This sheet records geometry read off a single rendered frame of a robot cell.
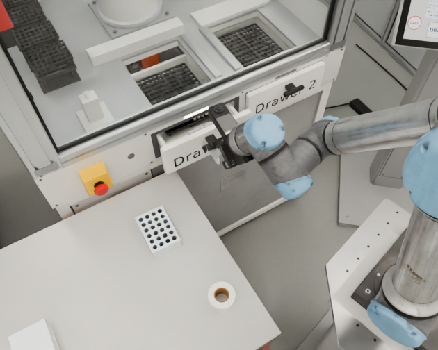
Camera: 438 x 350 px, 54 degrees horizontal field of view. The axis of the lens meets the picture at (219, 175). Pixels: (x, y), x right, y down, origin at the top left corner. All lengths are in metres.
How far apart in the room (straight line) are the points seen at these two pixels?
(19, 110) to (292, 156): 0.59
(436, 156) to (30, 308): 1.00
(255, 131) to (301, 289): 1.23
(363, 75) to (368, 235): 1.73
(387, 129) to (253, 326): 0.58
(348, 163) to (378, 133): 1.50
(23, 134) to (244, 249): 1.26
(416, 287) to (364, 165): 1.54
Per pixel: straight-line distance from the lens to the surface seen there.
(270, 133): 0.86
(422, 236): 0.74
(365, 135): 0.87
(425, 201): 0.64
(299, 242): 2.08
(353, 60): 2.97
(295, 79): 1.39
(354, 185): 2.26
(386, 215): 1.33
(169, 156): 1.20
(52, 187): 1.22
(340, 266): 1.22
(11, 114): 1.02
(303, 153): 0.92
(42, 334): 1.15
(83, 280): 1.22
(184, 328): 1.13
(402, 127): 0.81
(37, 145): 1.10
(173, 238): 1.19
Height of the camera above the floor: 1.84
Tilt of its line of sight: 55 degrees down
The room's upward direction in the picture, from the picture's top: 1 degrees counter-clockwise
